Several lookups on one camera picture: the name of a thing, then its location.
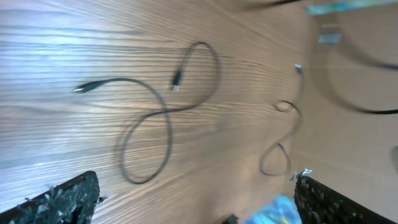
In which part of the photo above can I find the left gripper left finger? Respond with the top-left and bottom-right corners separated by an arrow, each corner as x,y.
1,170 -> 100,224

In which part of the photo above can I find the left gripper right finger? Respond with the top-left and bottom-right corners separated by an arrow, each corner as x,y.
289,169 -> 397,224

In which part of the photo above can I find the black USB cable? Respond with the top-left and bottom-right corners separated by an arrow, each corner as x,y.
259,63 -> 305,177
72,41 -> 221,185

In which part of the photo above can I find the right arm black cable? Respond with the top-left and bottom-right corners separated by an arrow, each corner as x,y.
310,18 -> 398,115

